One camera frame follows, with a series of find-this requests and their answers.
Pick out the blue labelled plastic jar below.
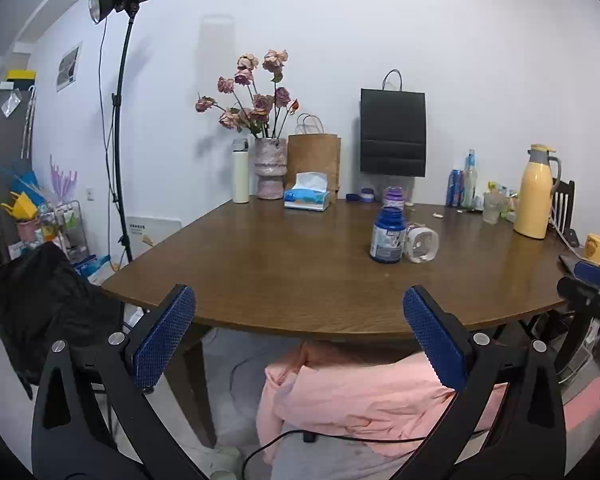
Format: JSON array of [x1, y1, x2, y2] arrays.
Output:
[[370, 207, 406, 263]]

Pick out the yellow mug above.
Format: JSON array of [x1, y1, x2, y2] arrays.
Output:
[[584, 233, 600, 266]]

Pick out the black phone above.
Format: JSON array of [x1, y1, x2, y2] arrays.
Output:
[[558, 255, 586, 278]]

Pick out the pink cloth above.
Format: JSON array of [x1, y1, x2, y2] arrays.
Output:
[[255, 341, 508, 466]]

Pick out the dark wooden chair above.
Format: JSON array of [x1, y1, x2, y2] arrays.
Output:
[[550, 180, 576, 235]]

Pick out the yellow thermos jug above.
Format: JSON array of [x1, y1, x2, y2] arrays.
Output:
[[514, 144, 562, 240]]

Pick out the clear plastic jar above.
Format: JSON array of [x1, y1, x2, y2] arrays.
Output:
[[403, 224, 439, 263]]

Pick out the white flat box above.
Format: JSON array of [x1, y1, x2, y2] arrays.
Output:
[[126, 216, 182, 259]]

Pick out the drinking glass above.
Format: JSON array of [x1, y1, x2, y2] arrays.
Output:
[[482, 191, 505, 224]]

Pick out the black jacket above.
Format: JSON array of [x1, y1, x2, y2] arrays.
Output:
[[0, 243, 124, 398]]

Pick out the blue soda can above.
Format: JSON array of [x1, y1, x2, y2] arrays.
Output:
[[445, 169, 464, 207]]

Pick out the clear drink bottle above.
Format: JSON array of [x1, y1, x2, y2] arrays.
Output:
[[462, 148, 477, 209]]

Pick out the purple supplement bottle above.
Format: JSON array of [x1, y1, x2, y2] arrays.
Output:
[[382, 186, 405, 210]]

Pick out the blue tissue box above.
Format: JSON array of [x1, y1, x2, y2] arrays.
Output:
[[284, 172, 330, 212]]

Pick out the white thermos bottle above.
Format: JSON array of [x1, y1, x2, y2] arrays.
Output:
[[232, 139, 250, 204]]

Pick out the pink ceramic vase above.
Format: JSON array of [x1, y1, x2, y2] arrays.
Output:
[[254, 138, 287, 200]]

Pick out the black paper bag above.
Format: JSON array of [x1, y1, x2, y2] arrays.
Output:
[[360, 68, 427, 178]]

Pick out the brown paper bag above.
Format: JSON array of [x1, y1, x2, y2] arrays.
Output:
[[285, 113, 341, 204]]

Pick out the dried pink roses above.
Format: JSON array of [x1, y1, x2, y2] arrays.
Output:
[[194, 49, 300, 140]]

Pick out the studio light on stand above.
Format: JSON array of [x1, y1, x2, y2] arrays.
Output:
[[87, 0, 148, 263]]

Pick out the wire storage rack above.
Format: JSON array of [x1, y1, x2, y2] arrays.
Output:
[[31, 200, 91, 266]]

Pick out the black cable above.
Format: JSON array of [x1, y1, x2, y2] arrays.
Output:
[[239, 426, 437, 480]]

